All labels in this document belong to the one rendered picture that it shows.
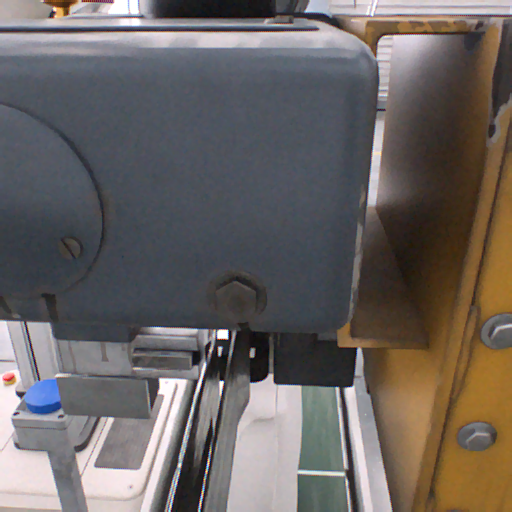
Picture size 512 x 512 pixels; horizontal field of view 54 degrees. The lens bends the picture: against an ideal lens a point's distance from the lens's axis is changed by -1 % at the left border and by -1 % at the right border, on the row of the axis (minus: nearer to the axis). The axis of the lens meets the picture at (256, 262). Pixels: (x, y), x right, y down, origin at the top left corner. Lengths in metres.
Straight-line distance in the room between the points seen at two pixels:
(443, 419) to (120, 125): 0.22
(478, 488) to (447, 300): 0.13
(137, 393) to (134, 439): 1.00
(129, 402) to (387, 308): 0.32
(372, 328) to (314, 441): 1.06
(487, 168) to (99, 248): 0.15
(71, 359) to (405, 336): 0.35
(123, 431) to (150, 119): 1.45
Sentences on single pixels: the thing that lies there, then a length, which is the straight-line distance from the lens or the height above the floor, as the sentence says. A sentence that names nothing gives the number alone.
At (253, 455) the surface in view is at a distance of 0.78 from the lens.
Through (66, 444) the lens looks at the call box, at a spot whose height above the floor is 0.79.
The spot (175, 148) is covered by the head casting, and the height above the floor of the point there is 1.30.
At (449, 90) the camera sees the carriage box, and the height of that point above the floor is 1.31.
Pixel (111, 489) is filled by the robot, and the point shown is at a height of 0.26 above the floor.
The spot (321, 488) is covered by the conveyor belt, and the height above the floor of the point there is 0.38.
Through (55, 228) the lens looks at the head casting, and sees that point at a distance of 0.18.
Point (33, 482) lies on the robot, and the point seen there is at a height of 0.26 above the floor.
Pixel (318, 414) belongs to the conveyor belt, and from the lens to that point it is 1.42.
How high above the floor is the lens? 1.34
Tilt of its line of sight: 26 degrees down
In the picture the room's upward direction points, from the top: straight up
